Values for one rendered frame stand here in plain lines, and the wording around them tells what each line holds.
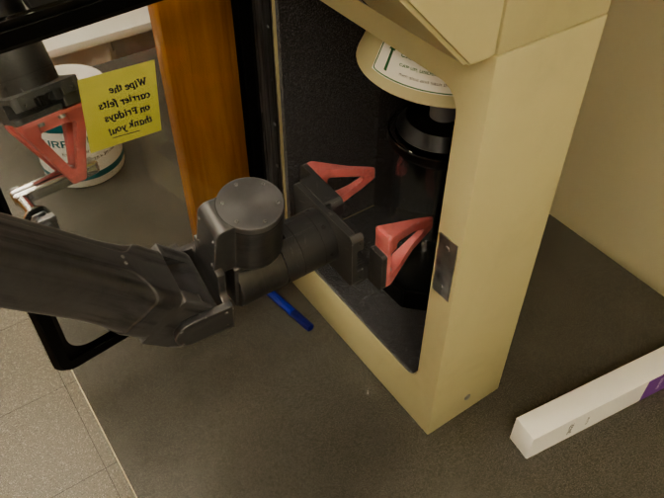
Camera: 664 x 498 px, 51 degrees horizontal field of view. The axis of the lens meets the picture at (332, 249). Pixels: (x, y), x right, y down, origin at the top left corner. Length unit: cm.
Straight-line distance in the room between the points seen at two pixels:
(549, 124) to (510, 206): 8
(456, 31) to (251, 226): 23
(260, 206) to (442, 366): 26
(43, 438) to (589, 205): 151
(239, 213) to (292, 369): 34
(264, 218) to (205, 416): 34
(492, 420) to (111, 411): 44
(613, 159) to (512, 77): 54
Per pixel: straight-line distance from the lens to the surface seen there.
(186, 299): 58
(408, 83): 60
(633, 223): 105
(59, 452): 200
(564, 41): 53
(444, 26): 43
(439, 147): 67
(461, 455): 81
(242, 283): 62
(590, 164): 106
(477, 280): 64
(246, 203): 57
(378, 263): 65
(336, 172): 72
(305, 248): 64
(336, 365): 86
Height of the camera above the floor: 164
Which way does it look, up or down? 44 degrees down
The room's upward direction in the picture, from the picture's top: straight up
